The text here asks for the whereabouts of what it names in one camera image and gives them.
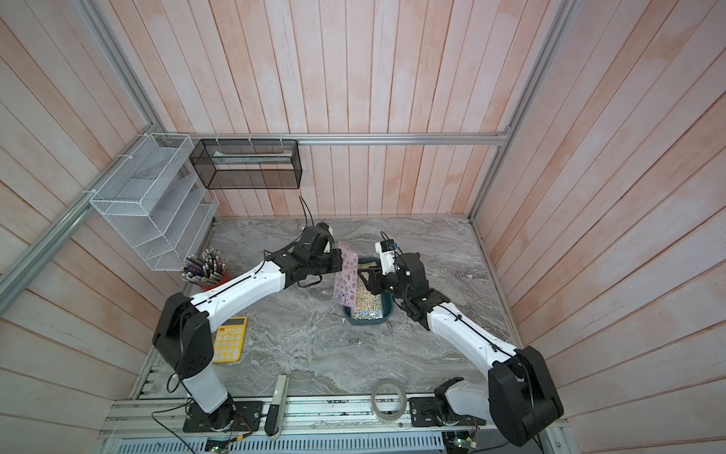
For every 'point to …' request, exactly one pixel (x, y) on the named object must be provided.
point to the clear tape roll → (374, 403)
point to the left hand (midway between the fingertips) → (343, 264)
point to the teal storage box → (387, 304)
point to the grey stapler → (275, 416)
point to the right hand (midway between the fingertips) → (363, 269)
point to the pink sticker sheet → (346, 285)
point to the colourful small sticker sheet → (368, 305)
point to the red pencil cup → (207, 270)
